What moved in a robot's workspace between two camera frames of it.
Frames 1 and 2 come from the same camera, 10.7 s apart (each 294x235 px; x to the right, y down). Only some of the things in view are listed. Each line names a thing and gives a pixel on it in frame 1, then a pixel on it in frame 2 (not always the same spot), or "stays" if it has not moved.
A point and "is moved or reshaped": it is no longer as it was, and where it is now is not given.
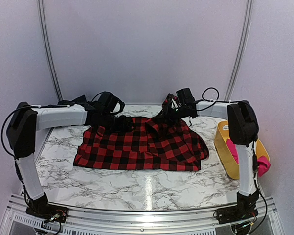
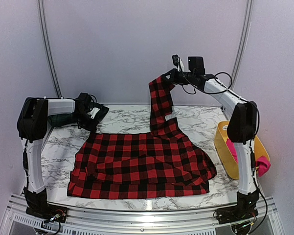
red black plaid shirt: [158, 144] is moved or reshaped
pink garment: [263, 162] stays
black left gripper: [122, 127] to [92, 127]
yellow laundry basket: [226, 154] stays
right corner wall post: [246, 35] stays
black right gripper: [166, 115] to [172, 78]
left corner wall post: [48, 50] stays
